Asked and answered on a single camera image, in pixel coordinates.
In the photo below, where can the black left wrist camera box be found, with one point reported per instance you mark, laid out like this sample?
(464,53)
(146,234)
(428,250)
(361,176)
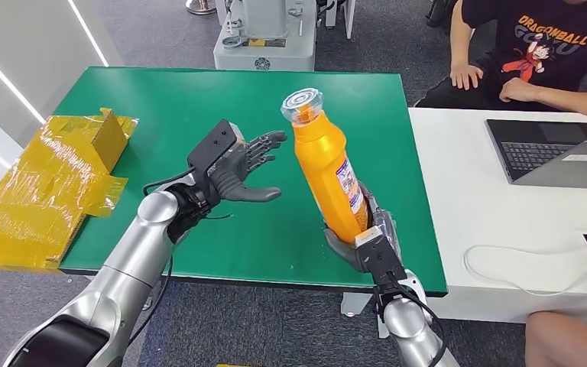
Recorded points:
(212,149)

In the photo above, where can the person's left hand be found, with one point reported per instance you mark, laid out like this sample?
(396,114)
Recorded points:
(519,90)

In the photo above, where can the person's right hand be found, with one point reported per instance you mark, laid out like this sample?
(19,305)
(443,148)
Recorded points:
(465,76)

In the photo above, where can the grey closed laptop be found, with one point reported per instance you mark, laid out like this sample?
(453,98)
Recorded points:
(577,172)

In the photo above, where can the small yellow object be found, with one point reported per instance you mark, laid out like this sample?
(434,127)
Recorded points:
(232,366)

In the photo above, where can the person's right forearm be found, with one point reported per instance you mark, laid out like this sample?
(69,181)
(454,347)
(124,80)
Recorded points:
(460,40)

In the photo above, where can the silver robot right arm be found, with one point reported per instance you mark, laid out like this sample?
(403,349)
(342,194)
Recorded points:
(410,329)

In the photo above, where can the chrome stand base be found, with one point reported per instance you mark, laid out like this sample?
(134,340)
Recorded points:
(201,7)

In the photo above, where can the black bag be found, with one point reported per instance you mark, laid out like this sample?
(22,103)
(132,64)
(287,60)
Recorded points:
(438,12)

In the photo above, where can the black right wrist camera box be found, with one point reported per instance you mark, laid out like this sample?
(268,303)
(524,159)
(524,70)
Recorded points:
(379,256)

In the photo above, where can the black open laptop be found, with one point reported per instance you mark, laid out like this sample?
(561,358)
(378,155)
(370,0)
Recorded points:
(526,152)

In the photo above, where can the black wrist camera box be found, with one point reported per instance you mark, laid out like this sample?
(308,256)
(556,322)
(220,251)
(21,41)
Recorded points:
(212,149)
(379,256)

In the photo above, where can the grey machine base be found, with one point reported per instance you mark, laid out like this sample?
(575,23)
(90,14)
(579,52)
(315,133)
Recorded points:
(273,55)

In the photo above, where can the person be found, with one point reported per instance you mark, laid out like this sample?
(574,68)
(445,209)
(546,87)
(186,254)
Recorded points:
(551,61)

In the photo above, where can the yellow taped cardboard box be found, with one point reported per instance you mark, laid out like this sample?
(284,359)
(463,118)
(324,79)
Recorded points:
(45,177)

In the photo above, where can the white table leg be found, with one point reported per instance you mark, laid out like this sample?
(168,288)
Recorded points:
(382,324)
(146,303)

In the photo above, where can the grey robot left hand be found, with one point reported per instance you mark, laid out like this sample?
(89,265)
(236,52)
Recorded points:
(232,177)

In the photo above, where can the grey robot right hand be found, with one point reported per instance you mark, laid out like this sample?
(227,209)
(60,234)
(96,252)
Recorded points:
(344,253)

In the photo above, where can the orange bottle with clear cap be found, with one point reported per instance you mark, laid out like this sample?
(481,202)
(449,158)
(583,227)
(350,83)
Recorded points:
(324,167)

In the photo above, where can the person's bare leg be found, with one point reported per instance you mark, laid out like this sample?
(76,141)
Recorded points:
(572,339)

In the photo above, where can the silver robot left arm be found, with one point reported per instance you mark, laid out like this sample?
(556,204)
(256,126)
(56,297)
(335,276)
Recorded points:
(131,263)

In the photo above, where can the grey table foot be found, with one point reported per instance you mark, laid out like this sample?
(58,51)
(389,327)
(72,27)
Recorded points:
(354,304)

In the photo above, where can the white furniture leg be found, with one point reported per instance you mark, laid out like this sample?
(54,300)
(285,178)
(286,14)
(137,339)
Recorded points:
(348,20)

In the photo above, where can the person's left forearm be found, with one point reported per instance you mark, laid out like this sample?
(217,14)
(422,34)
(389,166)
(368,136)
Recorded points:
(577,101)

